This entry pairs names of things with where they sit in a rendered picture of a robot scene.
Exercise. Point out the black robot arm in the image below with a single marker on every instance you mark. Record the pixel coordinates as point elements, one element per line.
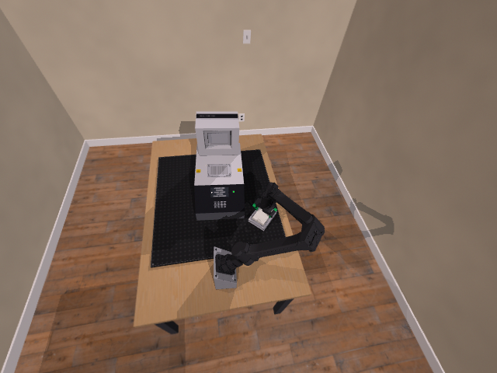
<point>308,239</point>

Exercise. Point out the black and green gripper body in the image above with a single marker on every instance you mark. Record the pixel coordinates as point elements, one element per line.
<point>265,207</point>

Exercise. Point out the white well plate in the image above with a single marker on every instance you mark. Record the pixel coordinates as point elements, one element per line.
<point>261,217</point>

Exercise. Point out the grey benchtop lab instrument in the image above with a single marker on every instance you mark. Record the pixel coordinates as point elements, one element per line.
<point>219,183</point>

